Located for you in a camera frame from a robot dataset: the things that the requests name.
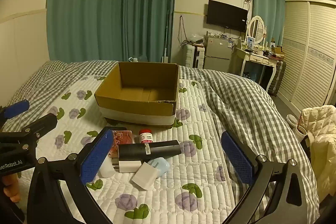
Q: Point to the white louvered wardrobe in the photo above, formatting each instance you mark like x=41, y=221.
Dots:
x=307, y=56

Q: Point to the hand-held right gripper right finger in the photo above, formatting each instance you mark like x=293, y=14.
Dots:
x=239, y=162

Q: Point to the white mop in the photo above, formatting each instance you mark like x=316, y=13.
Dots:
x=165, y=40

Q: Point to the white bottle with red cap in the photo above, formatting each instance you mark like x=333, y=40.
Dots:
x=146, y=137

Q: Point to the white suitcase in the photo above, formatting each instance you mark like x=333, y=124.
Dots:
x=193, y=56

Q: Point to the black wall television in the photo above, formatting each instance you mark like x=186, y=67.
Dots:
x=226, y=15

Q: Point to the pink patterned card pack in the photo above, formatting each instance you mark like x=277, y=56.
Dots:
x=122, y=138

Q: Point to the wide green curtain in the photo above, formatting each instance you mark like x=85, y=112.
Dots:
x=84, y=8

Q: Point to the light blue plug adapter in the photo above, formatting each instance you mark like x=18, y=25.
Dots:
x=163, y=166

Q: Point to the white oval mirror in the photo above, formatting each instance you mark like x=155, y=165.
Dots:
x=256, y=29

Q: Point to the white paper cup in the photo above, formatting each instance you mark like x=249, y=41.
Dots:
x=292, y=121
x=301, y=133

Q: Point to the large white charger adapter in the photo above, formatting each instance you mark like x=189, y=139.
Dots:
x=143, y=176

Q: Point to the white dressing table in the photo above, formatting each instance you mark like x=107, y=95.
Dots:
x=256, y=57

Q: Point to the cream quilted jacket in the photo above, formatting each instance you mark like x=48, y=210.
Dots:
x=324, y=140

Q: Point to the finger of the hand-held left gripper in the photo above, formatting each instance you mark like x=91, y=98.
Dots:
x=16, y=109
x=42, y=123

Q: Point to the blue photo frame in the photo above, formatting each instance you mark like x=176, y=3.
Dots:
x=250, y=43

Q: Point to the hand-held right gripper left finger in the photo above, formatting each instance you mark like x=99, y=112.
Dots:
x=96, y=159

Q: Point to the narrow green curtain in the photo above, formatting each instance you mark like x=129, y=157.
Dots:
x=265, y=6

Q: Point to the plain white bottle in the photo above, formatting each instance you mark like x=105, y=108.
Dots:
x=107, y=169

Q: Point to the person's left hand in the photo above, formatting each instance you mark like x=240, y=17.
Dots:
x=11, y=187

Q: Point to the silver fridge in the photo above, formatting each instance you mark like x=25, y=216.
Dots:
x=217, y=54

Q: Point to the black remote control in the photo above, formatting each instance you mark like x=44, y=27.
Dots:
x=157, y=148

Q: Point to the small white charger adapter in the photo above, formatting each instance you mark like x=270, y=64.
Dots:
x=130, y=166

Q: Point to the dark suitcase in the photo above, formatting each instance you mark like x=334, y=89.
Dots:
x=277, y=77

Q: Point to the brown cardboard box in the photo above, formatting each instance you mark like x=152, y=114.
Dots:
x=136, y=111

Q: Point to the black phone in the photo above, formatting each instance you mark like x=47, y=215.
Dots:
x=119, y=128

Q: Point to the white floral quilt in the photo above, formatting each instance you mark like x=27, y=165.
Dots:
x=183, y=187

